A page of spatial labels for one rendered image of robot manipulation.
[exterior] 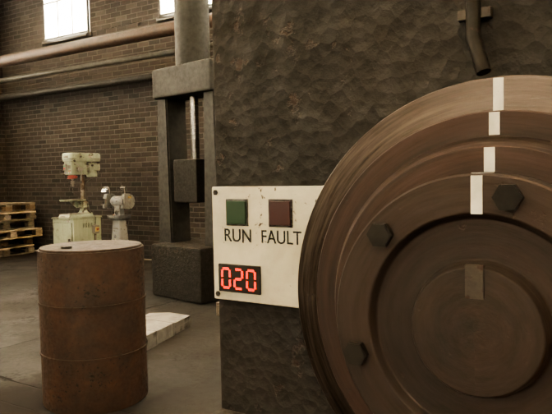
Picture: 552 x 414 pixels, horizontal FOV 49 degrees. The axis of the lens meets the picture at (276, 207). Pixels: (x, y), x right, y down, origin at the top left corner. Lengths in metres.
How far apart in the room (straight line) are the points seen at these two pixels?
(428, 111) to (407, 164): 0.06
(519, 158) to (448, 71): 0.25
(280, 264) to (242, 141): 0.20
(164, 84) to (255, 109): 5.64
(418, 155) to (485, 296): 0.17
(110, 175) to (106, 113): 0.98
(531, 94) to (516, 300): 0.20
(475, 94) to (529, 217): 0.16
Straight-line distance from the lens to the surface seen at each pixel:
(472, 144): 0.62
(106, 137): 10.07
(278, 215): 0.90
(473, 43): 0.80
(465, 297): 0.57
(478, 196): 0.56
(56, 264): 3.40
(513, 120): 0.63
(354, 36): 0.88
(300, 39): 0.92
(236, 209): 0.94
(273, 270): 0.92
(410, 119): 0.67
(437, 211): 0.57
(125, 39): 8.85
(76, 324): 3.41
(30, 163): 11.58
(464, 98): 0.66
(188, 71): 6.28
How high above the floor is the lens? 1.26
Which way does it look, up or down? 3 degrees down
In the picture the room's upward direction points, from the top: 1 degrees counter-clockwise
